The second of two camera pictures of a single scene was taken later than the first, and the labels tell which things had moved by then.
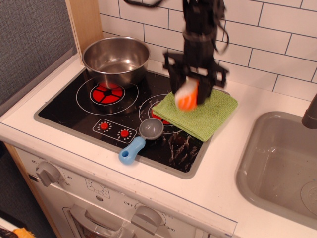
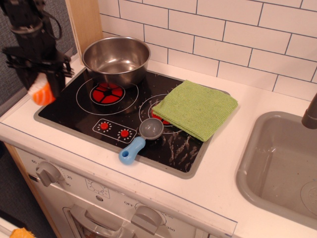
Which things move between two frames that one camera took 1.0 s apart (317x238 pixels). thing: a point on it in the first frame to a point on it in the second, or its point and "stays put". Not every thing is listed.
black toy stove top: [113, 117] stays put
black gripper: [198, 58] to [35, 48]
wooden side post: [85, 19] stays put
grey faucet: [309, 118] stays put
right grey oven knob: [147, 219] stays put
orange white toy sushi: [186, 97] to [41, 90]
